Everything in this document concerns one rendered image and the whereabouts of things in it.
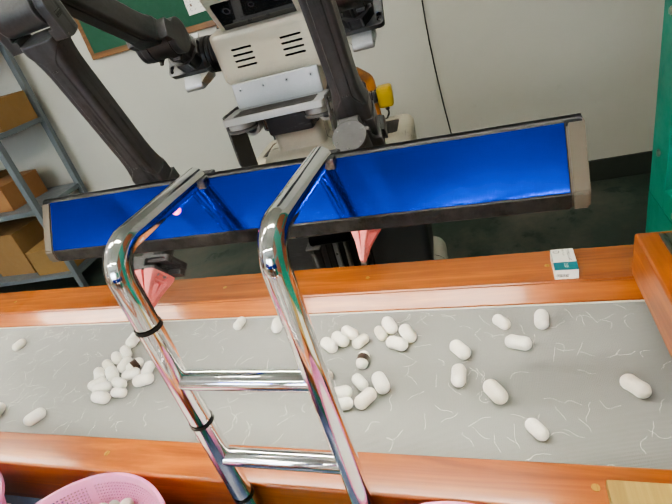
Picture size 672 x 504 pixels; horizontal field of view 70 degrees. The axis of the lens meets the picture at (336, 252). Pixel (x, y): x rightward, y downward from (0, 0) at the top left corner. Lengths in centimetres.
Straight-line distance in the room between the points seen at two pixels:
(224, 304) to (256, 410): 30
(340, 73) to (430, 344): 45
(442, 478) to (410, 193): 32
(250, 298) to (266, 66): 57
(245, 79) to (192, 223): 75
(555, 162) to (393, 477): 38
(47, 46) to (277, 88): 52
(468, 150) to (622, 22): 231
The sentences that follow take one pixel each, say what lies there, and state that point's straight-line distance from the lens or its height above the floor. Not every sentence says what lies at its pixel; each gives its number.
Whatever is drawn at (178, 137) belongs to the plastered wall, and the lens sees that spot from 306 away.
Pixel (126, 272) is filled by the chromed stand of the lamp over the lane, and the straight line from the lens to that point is 45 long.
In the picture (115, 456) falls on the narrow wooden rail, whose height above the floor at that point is 77.
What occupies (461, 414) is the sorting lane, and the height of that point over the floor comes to 74.
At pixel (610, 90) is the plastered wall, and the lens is 280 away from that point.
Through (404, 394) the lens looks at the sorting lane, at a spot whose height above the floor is 74.
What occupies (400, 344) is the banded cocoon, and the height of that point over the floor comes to 76.
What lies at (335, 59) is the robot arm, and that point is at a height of 115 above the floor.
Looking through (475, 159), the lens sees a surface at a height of 109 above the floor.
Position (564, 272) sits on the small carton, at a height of 78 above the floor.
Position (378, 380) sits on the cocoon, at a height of 76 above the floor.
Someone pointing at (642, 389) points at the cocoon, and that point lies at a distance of 70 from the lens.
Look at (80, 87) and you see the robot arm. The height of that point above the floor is 121.
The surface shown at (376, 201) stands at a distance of 46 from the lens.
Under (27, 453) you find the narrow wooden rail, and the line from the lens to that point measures 92.
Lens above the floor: 126
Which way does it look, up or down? 29 degrees down
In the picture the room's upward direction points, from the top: 16 degrees counter-clockwise
